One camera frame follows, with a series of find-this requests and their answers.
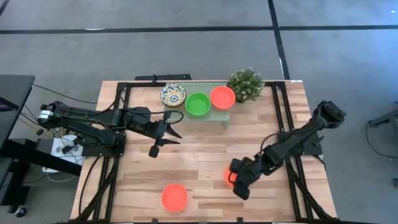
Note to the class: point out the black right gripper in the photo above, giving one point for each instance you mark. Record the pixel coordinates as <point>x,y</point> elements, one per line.
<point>252,172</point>

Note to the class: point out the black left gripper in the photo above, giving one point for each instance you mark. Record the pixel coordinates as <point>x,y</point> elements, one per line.
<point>158,130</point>

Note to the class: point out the orange plastic mini bowl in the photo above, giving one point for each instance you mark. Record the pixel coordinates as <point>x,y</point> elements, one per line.
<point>222,98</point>
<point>226,179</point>
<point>174,197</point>

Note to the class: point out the patterned yellow mini bowl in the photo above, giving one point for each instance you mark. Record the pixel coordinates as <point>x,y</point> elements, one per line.
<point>173,96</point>

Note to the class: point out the green plastic mini bowl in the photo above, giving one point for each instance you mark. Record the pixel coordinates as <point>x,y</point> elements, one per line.
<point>197,104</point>

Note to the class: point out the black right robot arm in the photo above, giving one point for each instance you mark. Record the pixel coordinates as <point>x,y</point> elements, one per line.
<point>289,146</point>

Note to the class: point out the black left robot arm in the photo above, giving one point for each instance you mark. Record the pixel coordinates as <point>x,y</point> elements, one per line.
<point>93,119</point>

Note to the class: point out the green perforated metal shelf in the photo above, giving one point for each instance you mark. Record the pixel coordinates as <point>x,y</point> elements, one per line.
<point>214,117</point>

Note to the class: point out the small potted plant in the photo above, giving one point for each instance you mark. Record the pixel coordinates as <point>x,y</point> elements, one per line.
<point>245,84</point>

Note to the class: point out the white power strip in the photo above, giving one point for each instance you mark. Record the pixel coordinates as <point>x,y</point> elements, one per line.
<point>77,155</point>

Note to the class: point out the white power adapter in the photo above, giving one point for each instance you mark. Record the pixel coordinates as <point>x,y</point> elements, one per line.
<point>49,170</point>

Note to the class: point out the grey stand leg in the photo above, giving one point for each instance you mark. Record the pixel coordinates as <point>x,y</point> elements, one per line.
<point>385,119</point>

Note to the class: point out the black desk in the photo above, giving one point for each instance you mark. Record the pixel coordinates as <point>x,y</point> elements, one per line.
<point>15,90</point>

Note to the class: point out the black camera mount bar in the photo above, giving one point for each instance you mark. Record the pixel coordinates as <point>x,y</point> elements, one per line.
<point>168,76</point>

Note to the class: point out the black aluminium table frame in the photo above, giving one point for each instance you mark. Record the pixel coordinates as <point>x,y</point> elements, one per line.
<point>143,84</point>

